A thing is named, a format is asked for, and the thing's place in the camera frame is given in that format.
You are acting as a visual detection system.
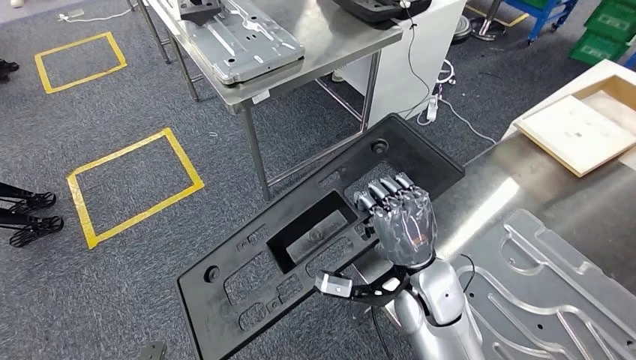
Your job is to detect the person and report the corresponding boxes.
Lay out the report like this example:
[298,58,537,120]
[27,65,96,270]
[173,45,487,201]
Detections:
[0,58,20,83]

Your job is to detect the black moulded part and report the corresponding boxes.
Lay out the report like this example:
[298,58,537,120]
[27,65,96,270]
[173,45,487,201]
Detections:
[331,0,434,25]

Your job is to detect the black fixture block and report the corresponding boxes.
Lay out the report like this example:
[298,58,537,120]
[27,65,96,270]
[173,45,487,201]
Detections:
[178,0,223,27]

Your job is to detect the blue metal cart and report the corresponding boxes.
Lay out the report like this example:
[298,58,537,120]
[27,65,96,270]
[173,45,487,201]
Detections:
[502,0,581,45]

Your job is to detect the black plastic panel part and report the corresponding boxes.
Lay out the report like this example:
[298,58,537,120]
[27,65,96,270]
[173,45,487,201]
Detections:
[176,112,467,360]

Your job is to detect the pale wooden tray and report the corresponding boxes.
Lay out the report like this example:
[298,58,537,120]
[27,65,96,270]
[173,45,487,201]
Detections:
[500,58,636,173]

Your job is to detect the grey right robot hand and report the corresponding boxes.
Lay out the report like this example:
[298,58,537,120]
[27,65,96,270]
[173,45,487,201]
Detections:
[353,171,440,270]

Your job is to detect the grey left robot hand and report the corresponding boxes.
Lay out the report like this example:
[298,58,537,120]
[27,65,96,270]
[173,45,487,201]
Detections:
[138,340,169,360]

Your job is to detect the chrome stanchion post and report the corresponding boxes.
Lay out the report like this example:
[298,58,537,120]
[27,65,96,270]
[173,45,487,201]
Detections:
[451,14,473,45]
[469,0,504,42]

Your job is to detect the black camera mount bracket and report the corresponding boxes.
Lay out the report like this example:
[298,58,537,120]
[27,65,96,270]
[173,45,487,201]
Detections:
[317,265,413,308]

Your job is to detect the steel workbench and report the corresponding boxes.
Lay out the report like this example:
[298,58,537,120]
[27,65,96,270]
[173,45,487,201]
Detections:
[347,129,636,360]

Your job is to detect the white power cable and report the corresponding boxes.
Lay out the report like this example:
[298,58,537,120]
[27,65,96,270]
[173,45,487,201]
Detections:
[436,97,498,146]

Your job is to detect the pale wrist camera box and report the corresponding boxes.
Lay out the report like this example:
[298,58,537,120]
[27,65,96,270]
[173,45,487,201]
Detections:
[313,271,354,299]

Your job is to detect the stamped sheet metal part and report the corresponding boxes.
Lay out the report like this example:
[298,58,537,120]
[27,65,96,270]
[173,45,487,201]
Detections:
[163,0,307,86]
[454,208,636,360]

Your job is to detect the yellow floor tape square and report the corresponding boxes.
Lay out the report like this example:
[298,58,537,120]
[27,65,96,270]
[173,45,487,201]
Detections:
[464,4,530,29]
[33,31,129,95]
[65,127,206,251]

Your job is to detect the steel table with legs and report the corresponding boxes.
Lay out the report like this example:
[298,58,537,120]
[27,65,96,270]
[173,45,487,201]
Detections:
[133,0,404,203]

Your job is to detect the green plastic crate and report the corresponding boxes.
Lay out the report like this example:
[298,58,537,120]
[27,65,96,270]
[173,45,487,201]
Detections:
[568,29,631,67]
[583,0,636,45]

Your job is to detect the white cabinet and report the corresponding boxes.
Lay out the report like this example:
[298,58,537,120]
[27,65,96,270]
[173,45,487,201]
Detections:
[331,0,468,129]

